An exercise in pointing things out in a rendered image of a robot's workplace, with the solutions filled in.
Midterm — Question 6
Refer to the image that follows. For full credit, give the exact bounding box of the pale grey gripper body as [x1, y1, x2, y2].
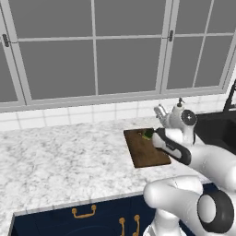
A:
[153, 103, 170, 128]

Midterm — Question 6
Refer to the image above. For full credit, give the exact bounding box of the green and yellow sponge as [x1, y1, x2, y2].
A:
[141, 128, 156, 141]

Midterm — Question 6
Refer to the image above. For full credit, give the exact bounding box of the navy cupboard front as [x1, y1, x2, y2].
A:
[8, 182, 219, 236]

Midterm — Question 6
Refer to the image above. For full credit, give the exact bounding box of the gold drawer handle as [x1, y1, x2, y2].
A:
[71, 204, 98, 219]

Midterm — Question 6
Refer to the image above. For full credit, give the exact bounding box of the brown wooden cutting board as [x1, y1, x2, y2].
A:
[123, 127, 172, 169]

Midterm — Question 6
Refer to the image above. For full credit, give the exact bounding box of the black sink basin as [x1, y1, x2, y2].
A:
[193, 110, 236, 156]

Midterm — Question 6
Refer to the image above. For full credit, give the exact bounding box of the black tap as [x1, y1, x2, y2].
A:
[222, 77, 236, 113]

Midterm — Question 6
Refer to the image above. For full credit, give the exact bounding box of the white framed window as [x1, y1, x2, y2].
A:
[0, 0, 236, 113]

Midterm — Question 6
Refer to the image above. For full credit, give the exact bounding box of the soap dispenser with dark pump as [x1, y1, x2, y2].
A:
[176, 97, 186, 109]

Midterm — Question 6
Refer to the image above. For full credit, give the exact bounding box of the gold cupboard door handle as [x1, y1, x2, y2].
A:
[118, 217, 126, 236]
[133, 214, 141, 236]

